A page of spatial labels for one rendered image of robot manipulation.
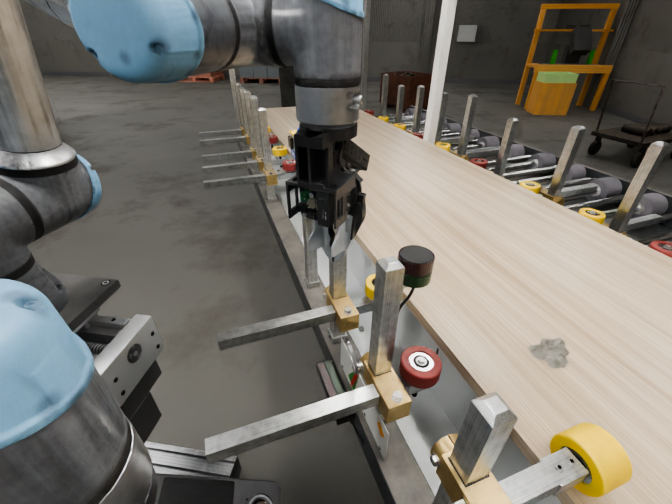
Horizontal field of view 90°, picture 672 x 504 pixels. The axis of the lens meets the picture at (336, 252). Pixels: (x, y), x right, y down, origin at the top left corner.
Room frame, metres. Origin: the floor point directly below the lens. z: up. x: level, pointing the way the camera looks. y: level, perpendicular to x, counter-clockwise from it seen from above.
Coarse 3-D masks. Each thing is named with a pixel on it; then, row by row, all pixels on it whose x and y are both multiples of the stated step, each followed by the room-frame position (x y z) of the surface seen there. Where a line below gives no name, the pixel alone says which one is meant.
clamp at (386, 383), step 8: (368, 352) 0.49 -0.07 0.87; (360, 360) 0.48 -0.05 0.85; (368, 368) 0.45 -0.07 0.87; (392, 368) 0.45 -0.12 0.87; (368, 376) 0.44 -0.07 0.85; (376, 376) 0.43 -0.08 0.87; (384, 376) 0.43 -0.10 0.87; (392, 376) 0.43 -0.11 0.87; (368, 384) 0.44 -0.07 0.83; (376, 384) 0.41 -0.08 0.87; (384, 384) 0.41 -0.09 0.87; (392, 384) 0.41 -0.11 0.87; (400, 384) 0.41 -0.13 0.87; (384, 392) 0.39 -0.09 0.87; (392, 392) 0.39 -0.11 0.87; (384, 400) 0.37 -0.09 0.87; (408, 400) 0.37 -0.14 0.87; (384, 408) 0.37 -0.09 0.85; (392, 408) 0.36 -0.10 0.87; (400, 408) 0.37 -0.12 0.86; (408, 408) 0.37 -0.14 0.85; (384, 416) 0.37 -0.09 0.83; (392, 416) 0.36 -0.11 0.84; (400, 416) 0.37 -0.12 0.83
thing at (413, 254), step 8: (408, 248) 0.48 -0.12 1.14; (416, 248) 0.48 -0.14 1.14; (424, 248) 0.48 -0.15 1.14; (400, 256) 0.46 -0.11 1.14; (408, 256) 0.46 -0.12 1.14; (416, 256) 0.46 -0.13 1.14; (424, 256) 0.46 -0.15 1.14; (432, 256) 0.46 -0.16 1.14; (408, 296) 0.46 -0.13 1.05; (400, 304) 0.46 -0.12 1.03
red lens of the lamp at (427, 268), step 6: (432, 252) 0.47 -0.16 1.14; (402, 258) 0.46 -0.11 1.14; (402, 264) 0.45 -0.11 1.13; (408, 264) 0.44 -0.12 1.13; (414, 264) 0.44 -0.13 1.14; (420, 264) 0.44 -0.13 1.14; (426, 264) 0.44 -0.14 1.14; (432, 264) 0.45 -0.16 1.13; (408, 270) 0.44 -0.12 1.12; (414, 270) 0.44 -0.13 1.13; (420, 270) 0.44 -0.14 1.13; (426, 270) 0.44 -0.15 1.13
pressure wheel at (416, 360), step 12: (408, 348) 0.47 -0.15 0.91; (420, 348) 0.47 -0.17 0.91; (408, 360) 0.44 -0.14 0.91; (420, 360) 0.43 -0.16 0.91; (432, 360) 0.44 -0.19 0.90; (408, 372) 0.41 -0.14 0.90; (420, 372) 0.41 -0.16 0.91; (432, 372) 0.41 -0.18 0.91; (420, 384) 0.40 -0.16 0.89; (432, 384) 0.40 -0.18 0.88
